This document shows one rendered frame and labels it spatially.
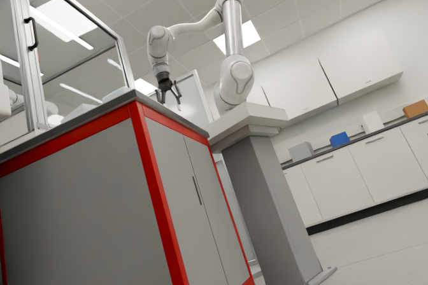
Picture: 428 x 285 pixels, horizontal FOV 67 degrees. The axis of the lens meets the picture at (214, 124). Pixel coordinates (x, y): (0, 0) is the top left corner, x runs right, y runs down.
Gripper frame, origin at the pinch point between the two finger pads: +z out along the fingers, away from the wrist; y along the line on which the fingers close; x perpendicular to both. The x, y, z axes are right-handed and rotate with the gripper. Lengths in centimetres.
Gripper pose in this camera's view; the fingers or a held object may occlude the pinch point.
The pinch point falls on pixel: (172, 108)
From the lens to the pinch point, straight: 174.3
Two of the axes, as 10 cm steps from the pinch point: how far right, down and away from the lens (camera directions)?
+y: -9.0, 3.8, 2.2
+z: 3.0, 9.0, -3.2
